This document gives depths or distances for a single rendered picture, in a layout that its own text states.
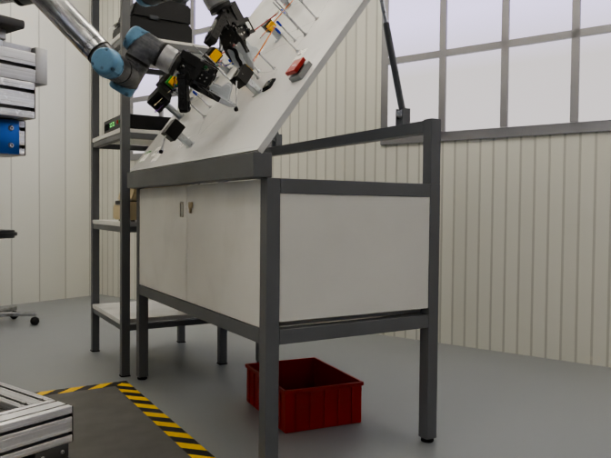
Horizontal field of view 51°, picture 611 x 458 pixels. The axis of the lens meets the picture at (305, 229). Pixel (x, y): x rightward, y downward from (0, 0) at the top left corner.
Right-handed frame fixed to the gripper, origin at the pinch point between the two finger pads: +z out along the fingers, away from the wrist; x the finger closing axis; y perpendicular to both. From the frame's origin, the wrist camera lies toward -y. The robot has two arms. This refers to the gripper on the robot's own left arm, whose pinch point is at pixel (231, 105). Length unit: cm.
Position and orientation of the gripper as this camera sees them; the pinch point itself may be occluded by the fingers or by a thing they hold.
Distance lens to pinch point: 193.9
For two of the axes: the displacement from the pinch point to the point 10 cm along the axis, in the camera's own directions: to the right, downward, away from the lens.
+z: 8.5, 5.0, 1.4
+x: 0.3, -3.0, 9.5
